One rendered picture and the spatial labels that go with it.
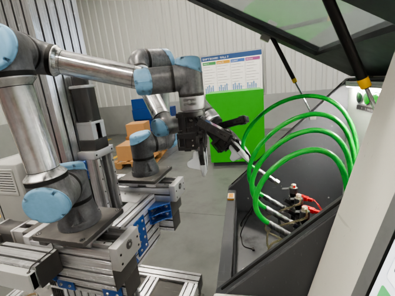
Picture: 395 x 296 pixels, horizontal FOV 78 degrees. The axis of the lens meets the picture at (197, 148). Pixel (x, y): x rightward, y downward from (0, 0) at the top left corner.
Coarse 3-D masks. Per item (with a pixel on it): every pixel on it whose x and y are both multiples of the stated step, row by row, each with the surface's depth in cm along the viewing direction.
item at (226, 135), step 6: (198, 120) 71; (204, 120) 71; (198, 126) 71; (204, 126) 71; (210, 126) 70; (216, 126) 71; (210, 132) 71; (216, 132) 70; (222, 132) 70; (228, 132) 71; (222, 138) 70; (228, 138) 70
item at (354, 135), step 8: (296, 96) 80; (304, 96) 79; (312, 96) 78; (320, 96) 78; (280, 104) 82; (336, 104) 77; (264, 112) 84; (344, 112) 77; (256, 120) 86; (248, 128) 88; (352, 128) 78; (352, 136) 79
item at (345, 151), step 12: (300, 132) 65; (312, 132) 64; (324, 132) 64; (276, 144) 67; (264, 156) 68; (348, 156) 64; (348, 168) 66; (252, 180) 71; (252, 192) 72; (264, 204) 73; (276, 216) 72
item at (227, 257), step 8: (232, 192) 121; (232, 200) 113; (232, 208) 106; (232, 216) 100; (224, 224) 95; (232, 224) 94; (224, 232) 90; (232, 232) 89; (224, 240) 85; (232, 240) 85; (224, 248) 81; (232, 248) 81; (224, 256) 78; (232, 256) 78; (224, 264) 74; (232, 264) 74; (224, 272) 71; (232, 272) 71; (224, 280) 68
